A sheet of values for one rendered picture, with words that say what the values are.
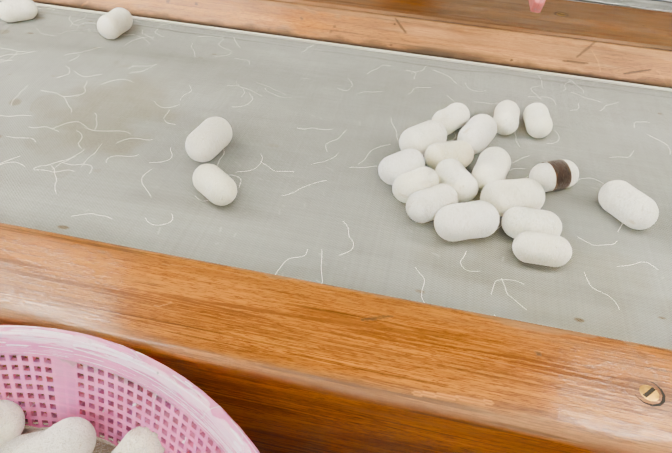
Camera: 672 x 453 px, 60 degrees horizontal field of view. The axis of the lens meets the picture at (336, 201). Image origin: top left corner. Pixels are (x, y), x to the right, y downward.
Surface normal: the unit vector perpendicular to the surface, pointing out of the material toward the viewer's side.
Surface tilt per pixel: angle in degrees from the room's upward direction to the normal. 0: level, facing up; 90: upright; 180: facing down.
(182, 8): 45
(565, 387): 0
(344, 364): 0
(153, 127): 0
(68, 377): 72
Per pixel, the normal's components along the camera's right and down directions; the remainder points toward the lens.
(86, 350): -0.22, 0.38
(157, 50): 0.05, -0.77
